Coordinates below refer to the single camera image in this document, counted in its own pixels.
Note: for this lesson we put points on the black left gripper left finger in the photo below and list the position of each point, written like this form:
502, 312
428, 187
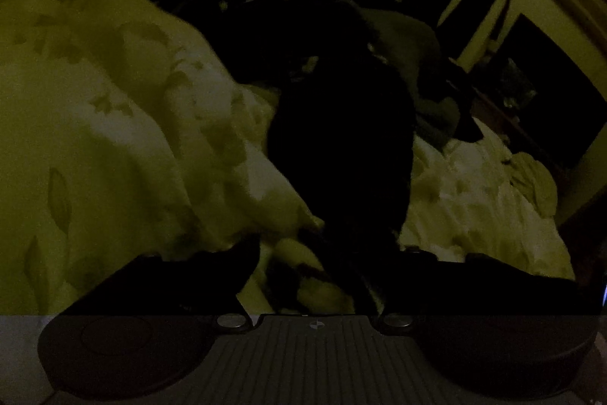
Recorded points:
148, 325

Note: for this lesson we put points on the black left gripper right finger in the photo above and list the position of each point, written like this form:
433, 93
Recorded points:
488, 326

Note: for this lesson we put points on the dark large garment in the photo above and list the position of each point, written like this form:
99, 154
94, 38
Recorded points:
355, 86

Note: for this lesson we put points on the white floral bedding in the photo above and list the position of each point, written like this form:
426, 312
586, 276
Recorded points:
122, 133

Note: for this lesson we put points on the wall air conditioner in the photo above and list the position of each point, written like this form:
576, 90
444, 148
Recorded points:
590, 15

